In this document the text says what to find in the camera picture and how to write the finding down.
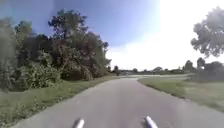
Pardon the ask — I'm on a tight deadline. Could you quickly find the robot's own part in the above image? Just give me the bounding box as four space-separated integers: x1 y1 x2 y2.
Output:
73 118 86 128
144 115 159 128

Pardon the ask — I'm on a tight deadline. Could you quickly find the row of trees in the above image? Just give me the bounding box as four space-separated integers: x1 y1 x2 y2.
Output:
0 9 112 93

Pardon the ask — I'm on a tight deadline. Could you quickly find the open grass verge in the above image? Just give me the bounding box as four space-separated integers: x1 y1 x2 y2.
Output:
137 76 224 114

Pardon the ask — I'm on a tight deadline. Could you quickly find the tall sparse tree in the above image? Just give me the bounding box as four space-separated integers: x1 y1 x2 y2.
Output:
190 6 224 58

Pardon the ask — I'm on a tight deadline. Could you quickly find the grass verge with trees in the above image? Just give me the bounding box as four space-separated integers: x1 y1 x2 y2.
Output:
0 75 118 128

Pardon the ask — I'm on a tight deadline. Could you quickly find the grey asphalt road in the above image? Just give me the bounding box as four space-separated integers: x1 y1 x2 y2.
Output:
11 75 224 128

